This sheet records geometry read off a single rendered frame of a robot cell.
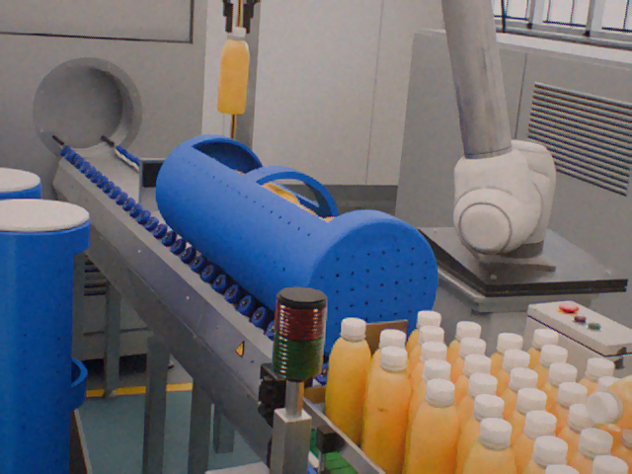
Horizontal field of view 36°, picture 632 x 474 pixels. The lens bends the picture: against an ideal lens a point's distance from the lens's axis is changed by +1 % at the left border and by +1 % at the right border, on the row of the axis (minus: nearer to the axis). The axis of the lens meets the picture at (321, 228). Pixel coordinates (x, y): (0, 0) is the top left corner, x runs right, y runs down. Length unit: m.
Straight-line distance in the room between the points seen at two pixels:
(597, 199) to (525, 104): 0.61
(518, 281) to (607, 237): 1.34
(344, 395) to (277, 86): 5.56
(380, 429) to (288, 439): 0.27
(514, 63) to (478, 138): 2.03
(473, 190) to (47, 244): 0.98
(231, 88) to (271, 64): 4.63
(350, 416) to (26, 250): 1.00
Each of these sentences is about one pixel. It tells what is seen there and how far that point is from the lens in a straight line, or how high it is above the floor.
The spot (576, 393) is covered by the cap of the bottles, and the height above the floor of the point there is 1.10.
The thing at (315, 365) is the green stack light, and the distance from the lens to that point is 1.19.
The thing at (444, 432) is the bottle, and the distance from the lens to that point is 1.35.
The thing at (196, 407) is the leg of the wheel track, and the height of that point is 0.41.
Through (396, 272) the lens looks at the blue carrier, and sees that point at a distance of 1.76.
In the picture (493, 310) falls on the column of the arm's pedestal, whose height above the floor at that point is 0.96.
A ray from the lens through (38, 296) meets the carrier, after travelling 2.34.
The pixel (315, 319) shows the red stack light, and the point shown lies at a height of 1.24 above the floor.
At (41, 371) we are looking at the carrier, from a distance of 2.41.
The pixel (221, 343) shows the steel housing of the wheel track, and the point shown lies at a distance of 2.10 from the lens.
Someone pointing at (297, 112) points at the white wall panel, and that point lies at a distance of 7.09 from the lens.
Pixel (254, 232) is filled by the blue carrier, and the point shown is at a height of 1.14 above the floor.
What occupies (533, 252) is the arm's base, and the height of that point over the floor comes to 1.07.
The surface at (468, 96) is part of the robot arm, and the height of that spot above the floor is 1.43.
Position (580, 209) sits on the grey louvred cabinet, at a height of 0.91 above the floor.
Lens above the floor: 1.63
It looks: 14 degrees down
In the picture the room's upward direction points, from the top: 5 degrees clockwise
